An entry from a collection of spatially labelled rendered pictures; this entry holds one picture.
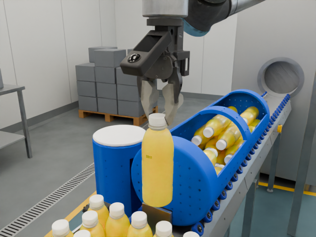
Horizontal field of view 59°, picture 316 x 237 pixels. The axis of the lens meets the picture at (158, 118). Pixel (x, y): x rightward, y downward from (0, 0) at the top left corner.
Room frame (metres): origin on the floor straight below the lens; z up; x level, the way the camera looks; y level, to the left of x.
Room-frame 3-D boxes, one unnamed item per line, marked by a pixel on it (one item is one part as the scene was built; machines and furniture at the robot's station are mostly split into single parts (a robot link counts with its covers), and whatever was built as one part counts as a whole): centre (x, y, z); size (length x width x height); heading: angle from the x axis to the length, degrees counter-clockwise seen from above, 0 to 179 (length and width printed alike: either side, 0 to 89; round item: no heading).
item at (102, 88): (4.89, 0.71, 0.59); 1.20 x 0.80 x 1.19; 67
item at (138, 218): (0.59, 0.05, 1.09); 0.04 x 0.04 x 0.02
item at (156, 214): (0.71, 0.00, 0.99); 0.10 x 0.02 x 0.12; 59
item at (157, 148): (0.56, 0.00, 1.27); 0.07 x 0.07 x 0.19
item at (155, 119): (0.56, 0.00, 1.37); 0.04 x 0.04 x 0.02
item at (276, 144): (2.41, -1.11, 0.31); 0.06 x 0.06 x 0.63; 59
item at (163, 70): (0.59, -0.02, 1.52); 0.09 x 0.08 x 0.12; 149
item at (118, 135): (1.33, 0.19, 1.03); 0.28 x 0.28 x 0.01
